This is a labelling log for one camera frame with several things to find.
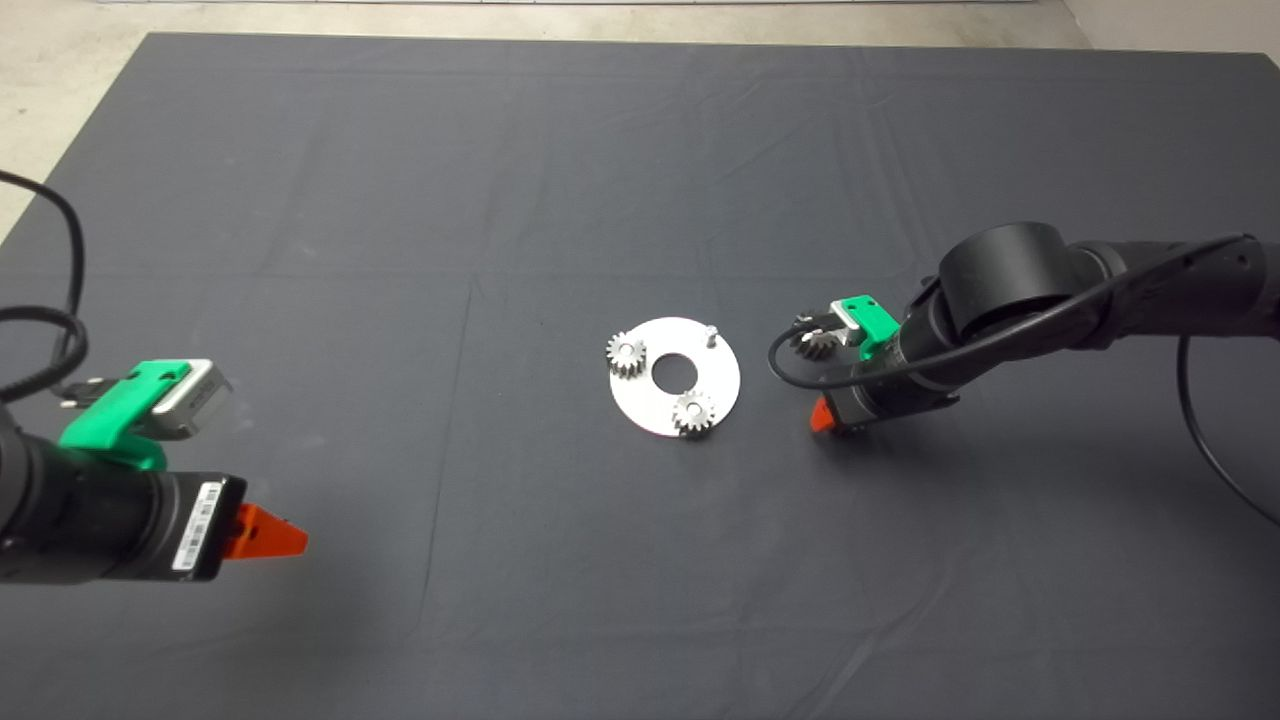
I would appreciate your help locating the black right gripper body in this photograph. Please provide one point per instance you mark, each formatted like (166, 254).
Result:
(890, 398)

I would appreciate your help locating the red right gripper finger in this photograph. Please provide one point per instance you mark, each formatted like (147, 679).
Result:
(822, 416)

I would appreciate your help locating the green left camera mount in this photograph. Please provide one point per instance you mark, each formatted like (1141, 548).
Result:
(110, 415)

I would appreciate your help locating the silver camera box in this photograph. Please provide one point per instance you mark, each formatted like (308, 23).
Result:
(195, 405)
(845, 325)

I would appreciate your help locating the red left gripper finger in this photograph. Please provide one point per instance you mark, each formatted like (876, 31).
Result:
(265, 535)

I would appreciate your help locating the green right camera mount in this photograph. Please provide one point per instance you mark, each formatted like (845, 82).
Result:
(878, 322)

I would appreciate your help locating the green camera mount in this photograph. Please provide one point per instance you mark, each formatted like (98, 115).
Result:
(110, 415)
(878, 322)

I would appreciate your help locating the dark grey table cloth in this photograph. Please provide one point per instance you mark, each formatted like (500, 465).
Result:
(500, 200)

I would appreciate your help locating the small steel gear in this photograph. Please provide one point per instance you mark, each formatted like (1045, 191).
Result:
(693, 412)
(627, 355)

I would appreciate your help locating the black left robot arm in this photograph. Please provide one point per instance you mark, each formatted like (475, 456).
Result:
(60, 520)

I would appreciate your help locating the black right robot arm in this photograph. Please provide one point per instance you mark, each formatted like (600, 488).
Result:
(1000, 280)

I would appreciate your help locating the silver left camera box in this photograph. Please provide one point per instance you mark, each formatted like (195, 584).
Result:
(195, 405)

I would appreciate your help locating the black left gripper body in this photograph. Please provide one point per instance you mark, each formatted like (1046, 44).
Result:
(190, 525)

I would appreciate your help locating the large steel gear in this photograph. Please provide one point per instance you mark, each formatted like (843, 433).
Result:
(815, 346)

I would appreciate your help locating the round metal plate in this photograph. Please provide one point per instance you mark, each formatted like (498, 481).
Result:
(720, 385)

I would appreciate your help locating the silver right camera box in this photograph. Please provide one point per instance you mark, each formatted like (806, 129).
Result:
(845, 325)

